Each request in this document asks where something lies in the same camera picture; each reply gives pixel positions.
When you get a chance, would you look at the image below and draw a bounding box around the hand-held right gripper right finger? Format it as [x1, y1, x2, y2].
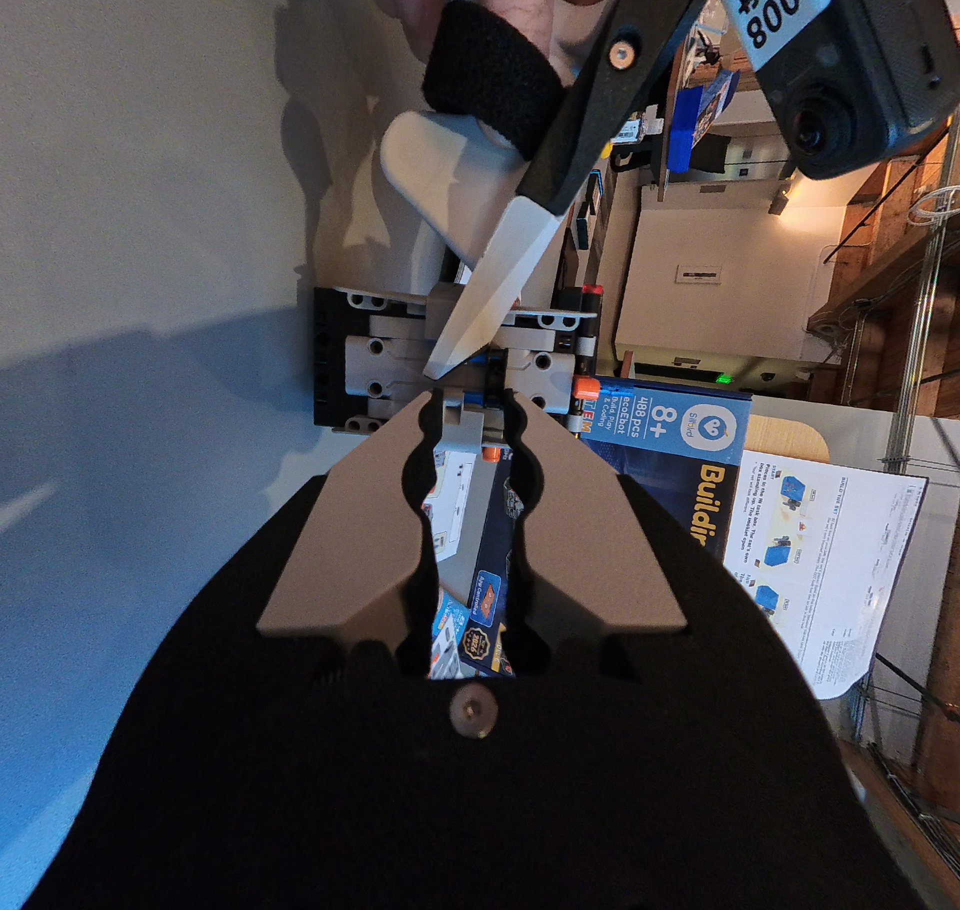
[504, 389, 690, 654]

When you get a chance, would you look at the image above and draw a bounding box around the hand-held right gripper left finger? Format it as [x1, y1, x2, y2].
[256, 391, 444, 669]

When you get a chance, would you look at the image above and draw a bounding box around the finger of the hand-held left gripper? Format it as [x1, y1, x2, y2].
[422, 192, 569, 382]

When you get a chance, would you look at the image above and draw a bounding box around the small black blue connector piece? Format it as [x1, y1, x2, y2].
[463, 347, 508, 410]

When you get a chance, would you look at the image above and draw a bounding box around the grey building block robot model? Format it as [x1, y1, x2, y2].
[313, 283, 605, 463]

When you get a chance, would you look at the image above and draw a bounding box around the white printed task sheet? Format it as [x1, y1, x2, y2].
[723, 448, 931, 701]

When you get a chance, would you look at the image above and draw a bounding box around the grey desk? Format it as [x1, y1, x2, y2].
[0, 0, 601, 910]

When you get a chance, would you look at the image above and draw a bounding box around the blue storage bin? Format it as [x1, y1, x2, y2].
[663, 70, 740, 172]

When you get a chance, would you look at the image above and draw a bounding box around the small black device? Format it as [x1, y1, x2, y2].
[573, 171, 605, 244]

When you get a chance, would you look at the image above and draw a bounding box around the open instruction manual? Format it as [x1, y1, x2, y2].
[420, 452, 477, 562]

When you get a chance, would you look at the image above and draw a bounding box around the small blue booklet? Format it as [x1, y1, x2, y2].
[427, 587, 466, 679]

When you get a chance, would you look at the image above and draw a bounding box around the blue robot kit box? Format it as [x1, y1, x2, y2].
[431, 377, 753, 679]

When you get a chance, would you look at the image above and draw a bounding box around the light wooden board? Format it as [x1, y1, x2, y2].
[742, 413, 832, 465]

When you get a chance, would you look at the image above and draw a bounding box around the coiled white wire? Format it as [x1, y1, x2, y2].
[911, 186, 960, 229]

